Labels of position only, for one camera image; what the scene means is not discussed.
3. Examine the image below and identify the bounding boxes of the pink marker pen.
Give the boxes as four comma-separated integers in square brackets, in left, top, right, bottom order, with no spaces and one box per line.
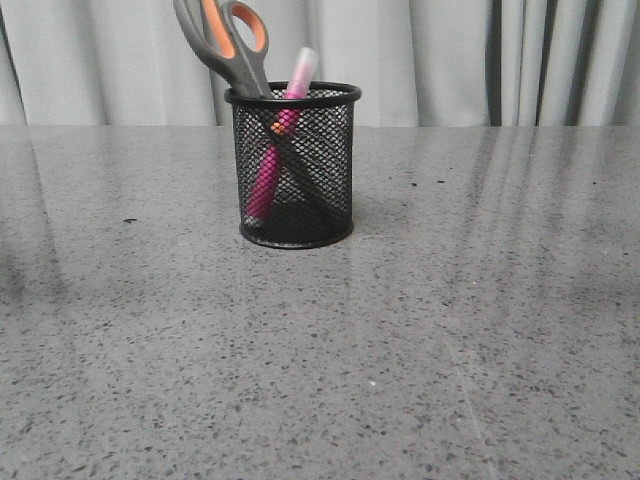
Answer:
[243,47,319,227]

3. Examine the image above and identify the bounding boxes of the grey orange scissors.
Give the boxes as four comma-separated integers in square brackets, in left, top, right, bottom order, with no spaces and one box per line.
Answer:
[173,1,338,231]

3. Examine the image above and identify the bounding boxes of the black mesh pen cup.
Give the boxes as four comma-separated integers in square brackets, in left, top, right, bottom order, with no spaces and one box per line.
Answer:
[225,82,361,249]

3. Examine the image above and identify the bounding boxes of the grey curtain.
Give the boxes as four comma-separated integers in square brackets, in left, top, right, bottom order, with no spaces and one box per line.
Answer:
[1,1,639,127]

